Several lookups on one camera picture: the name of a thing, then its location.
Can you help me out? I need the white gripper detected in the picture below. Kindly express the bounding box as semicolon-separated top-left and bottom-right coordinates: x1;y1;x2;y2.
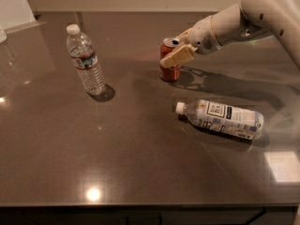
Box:
160;16;221;68

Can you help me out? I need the red coke can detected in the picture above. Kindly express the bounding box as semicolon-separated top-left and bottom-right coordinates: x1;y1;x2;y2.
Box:
159;37;180;82

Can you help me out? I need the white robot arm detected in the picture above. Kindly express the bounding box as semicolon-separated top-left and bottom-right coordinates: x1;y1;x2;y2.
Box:
160;0;300;68

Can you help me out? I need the lying white-label water bottle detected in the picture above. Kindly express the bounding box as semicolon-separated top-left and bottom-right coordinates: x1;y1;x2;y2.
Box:
175;99;264;141

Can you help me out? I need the upright clear water bottle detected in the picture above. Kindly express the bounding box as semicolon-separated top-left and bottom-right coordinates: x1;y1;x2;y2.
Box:
67;24;106;96

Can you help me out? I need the white panel at left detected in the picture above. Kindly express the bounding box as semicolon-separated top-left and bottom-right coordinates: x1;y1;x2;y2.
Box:
0;0;42;34

